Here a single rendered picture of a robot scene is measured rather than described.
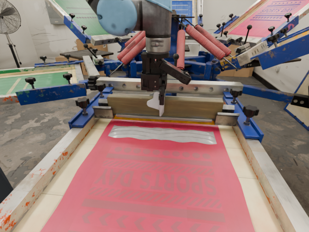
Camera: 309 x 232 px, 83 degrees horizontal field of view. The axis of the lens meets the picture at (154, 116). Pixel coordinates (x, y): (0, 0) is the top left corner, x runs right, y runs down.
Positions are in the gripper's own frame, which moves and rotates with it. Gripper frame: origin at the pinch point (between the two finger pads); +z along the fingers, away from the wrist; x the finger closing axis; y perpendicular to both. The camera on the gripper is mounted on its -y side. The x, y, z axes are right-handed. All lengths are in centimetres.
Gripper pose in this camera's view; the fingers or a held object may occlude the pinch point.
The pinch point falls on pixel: (163, 109)
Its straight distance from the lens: 64.4
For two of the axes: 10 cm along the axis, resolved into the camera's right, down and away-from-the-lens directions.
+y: -9.9, -0.6, 1.0
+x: -1.1, 4.9, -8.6
